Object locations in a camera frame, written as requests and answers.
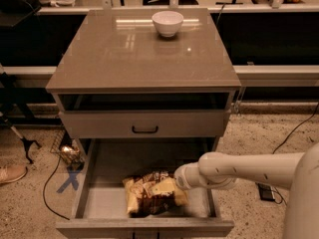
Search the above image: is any black tripod leg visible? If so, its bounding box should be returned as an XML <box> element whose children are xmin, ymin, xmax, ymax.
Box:
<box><xmin>0</xmin><ymin>112</ymin><xmax>42</xmax><ymax>164</ymax></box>

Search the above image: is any brown chip bag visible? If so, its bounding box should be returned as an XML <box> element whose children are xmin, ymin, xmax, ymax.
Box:
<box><xmin>123</xmin><ymin>170</ymin><xmax>188</xmax><ymax>217</ymax></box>

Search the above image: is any black power adapter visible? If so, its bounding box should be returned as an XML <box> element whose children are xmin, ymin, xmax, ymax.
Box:
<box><xmin>257</xmin><ymin>183</ymin><xmax>275</xmax><ymax>202</ymax></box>

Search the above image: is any black drawer handle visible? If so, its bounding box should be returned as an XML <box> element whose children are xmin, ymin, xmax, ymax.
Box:
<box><xmin>132</xmin><ymin>125</ymin><xmax>159</xmax><ymax>134</ymax></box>

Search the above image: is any wire basket with shiny object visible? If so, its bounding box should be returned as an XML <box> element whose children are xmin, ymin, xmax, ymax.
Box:
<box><xmin>50</xmin><ymin>129</ymin><xmax>84</xmax><ymax>165</ymax></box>

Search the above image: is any grey drawer cabinet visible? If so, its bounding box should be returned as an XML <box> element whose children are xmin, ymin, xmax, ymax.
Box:
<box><xmin>47</xmin><ymin>8</ymin><xmax>240</xmax><ymax>153</ymax></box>

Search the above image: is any black cable right floor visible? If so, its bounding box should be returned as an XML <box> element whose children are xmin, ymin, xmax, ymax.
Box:
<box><xmin>271</xmin><ymin>102</ymin><xmax>319</xmax><ymax>207</ymax></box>

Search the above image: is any open grey middle drawer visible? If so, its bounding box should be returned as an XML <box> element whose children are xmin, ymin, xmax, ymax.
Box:
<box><xmin>57</xmin><ymin>138</ymin><xmax>234</xmax><ymax>239</ymax></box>

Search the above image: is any tan shoe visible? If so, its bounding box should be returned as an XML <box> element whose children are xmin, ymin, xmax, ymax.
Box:
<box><xmin>0</xmin><ymin>165</ymin><xmax>27</xmax><ymax>184</ymax></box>

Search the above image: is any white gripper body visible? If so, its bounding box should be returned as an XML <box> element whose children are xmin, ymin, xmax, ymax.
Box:
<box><xmin>174</xmin><ymin>162</ymin><xmax>200</xmax><ymax>190</ymax></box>

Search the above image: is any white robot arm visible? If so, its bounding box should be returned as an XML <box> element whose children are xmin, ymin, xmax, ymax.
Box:
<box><xmin>173</xmin><ymin>144</ymin><xmax>319</xmax><ymax>239</ymax></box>

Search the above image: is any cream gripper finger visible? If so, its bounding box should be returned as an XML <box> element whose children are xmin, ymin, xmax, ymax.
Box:
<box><xmin>152</xmin><ymin>177</ymin><xmax>175</xmax><ymax>195</ymax></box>

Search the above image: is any black cable left floor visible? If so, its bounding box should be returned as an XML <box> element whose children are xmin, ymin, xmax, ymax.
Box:
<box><xmin>42</xmin><ymin>154</ymin><xmax>71</xmax><ymax>221</ymax></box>

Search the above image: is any black cable floor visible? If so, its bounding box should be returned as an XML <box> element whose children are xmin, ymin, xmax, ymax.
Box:
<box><xmin>42</xmin><ymin>154</ymin><xmax>71</xmax><ymax>221</ymax></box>
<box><xmin>271</xmin><ymin>102</ymin><xmax>319</xmax><ymax>207</ymax></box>

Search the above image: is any blue tape cross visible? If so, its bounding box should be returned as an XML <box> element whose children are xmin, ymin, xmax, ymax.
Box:
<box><xmin>57</xmin><ymin>165</ymin><xmax>83</xmax><ymax>193</ymax></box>

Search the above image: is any white ceramic bowl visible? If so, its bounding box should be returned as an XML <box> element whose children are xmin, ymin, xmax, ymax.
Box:
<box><xmin>152</xmin><ymin>11</ymin><xmax>183</xmax><ymax>37</ymax></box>

